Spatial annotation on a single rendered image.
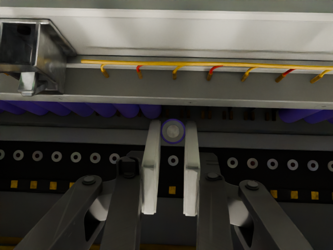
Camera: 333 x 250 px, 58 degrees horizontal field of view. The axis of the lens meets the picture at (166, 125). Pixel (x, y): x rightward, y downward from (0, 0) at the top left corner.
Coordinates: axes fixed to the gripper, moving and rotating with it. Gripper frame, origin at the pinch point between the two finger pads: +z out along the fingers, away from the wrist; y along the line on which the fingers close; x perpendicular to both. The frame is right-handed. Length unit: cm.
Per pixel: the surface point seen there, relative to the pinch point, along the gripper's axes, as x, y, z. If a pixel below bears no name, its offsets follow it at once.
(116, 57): 6.1, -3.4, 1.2
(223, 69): 5.6, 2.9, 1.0
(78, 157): -5.8, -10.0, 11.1
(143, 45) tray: 7.0, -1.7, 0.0
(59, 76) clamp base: 5.3, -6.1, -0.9
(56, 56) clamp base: 6.4, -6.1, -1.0
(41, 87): 4.9, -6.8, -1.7
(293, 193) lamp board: -8.2, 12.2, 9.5
